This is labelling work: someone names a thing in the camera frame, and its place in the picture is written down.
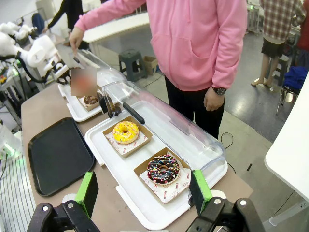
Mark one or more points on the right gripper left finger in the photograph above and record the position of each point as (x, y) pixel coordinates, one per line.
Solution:
(85, 193)

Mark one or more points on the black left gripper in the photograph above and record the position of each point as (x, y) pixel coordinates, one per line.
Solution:
(64, 78)

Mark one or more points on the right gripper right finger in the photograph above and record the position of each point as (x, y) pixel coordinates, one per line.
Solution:
(200, 193)

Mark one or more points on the clear display cover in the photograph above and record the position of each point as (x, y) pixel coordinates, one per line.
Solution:
(101, 67)
(173, 125)

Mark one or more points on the person's right forearm pink sleeve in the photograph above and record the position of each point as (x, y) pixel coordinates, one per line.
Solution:
(103, 14)

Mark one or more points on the white lab robot arm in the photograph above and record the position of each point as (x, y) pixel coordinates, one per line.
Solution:
(14, 29)

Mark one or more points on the person's left forearm pink sleeve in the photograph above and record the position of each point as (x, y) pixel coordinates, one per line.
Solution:
(229, 60)

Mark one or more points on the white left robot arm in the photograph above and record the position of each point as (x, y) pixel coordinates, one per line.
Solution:
(38, 52)

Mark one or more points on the chocolate donut with nuts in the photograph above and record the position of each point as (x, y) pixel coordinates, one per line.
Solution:
(91, 99)

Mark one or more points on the white display tray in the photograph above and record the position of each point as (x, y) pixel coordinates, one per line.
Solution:
(77, 113)
(135, 205)

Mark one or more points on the brown cardboard donut box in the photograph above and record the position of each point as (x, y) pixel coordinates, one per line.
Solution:
(90, 108)
(144, 142)
(142, 170)

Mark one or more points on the black serving tray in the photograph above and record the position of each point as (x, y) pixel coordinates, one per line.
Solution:
(59, 155)

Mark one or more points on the chocolate donut with colourful sprinkles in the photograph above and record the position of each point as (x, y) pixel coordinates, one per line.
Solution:
(154, 172)

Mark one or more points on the yellow sprinkled donut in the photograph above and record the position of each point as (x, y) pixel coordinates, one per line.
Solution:
(118, 135)

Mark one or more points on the person's right hand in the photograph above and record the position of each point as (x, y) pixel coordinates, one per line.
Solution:
(76, 38)

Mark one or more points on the person's left hand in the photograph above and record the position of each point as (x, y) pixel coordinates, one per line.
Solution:
(213, 100)

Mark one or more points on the blue chair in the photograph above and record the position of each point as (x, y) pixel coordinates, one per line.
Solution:
(38, 23)

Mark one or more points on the person in black clothes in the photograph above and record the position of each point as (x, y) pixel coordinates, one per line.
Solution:
(70, 10)

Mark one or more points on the grey plastic stool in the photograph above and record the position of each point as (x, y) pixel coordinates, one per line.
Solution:
(131, 62)

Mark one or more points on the large white table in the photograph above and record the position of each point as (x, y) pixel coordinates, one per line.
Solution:
(292, 145)

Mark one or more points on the black wrist watch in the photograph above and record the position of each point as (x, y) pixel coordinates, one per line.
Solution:
(219, 91)

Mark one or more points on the person in pink hoodie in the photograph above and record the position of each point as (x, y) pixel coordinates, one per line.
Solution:
(193, 43)

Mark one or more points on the blue cloth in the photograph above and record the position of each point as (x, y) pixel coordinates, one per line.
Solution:
(295, 77)

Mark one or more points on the person in red top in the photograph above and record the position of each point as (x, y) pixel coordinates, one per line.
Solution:
(304, 36)

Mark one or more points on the person in plaid shirt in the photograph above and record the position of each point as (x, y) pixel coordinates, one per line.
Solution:
(280, 21)

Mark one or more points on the metal frame chair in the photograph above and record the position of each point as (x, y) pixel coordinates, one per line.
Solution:
(287, 99)

